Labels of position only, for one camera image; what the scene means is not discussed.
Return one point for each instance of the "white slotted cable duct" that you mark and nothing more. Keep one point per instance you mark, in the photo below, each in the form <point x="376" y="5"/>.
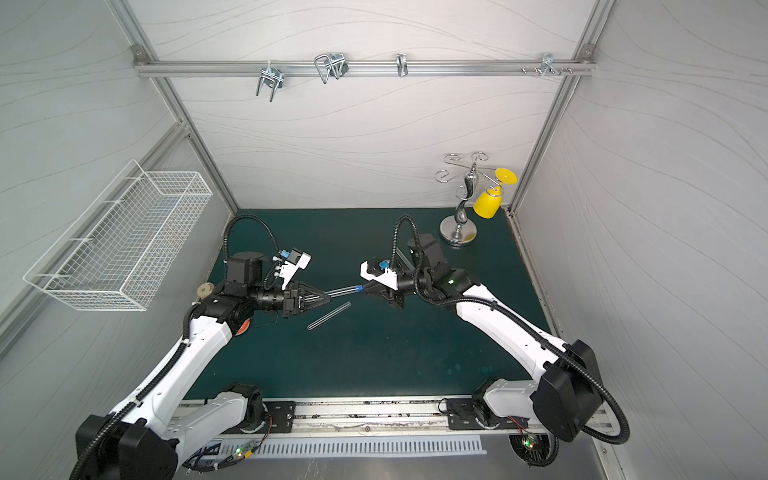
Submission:
<point x="371" y="447"/>

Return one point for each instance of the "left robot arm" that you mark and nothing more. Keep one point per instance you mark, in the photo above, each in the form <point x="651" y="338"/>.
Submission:
<point x="140" y="438"/>

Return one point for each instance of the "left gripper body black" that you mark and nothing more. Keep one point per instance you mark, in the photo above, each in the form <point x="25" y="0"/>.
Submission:
<point x="293" y="301"/>

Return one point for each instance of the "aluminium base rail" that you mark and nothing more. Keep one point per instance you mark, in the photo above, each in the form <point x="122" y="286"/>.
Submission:
<point x="315" y="417"/>

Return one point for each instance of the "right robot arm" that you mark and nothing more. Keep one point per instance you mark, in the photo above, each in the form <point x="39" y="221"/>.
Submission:
<point x="566" y="393"/>

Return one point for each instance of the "beige plastic bottle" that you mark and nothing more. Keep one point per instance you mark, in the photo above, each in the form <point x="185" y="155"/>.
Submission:
<point x="204" y="290"/>

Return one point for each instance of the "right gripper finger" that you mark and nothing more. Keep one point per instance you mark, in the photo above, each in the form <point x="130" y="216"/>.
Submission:
<point x="375" y="287"/>
<point x="393" y="297"/>

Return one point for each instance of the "aluminium crossbar rail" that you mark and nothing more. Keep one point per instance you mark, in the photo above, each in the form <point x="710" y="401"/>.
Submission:
<point x="357" y="68"/>

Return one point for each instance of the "chrome cup holder stand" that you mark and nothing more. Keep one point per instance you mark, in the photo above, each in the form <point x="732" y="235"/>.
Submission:
<point x="458" y="230"/>

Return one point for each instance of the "clear test tube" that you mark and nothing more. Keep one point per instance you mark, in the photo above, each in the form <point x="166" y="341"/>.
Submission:
<point x="341" y="292"/>
<point x="404" y="259"/>
<point x="328" y="316"/>

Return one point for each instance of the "beige red round object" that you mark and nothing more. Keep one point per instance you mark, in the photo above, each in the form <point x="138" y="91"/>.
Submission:
<point x="243" y="328"/>

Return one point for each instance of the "metal clamp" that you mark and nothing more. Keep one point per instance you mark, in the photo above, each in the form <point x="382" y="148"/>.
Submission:
<point x="271" y="79"/>
<point x="547" y="67"/>
<point x="331" y="65"/>
<point x="401" y="65"/>

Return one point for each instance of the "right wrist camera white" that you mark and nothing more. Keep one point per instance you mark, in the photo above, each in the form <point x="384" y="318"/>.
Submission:
<point x="379" y="271"/>

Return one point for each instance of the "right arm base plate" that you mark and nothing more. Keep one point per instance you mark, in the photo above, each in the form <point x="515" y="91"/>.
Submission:
<point x="473" y="414"/>

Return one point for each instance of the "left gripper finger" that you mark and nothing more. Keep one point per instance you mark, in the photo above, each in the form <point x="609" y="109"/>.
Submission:
<point x="310" y="303"/>
<point x="307" y="291"/>

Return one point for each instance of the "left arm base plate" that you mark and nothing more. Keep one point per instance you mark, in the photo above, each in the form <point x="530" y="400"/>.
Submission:
<point x="277" y="417"/>

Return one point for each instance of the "green table mat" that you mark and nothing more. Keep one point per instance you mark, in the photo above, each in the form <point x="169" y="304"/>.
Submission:
<point x="371" y="349"/>

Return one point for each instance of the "white wire basket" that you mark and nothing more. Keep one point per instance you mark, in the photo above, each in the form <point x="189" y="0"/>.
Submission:
<point x="116" y="254"/>

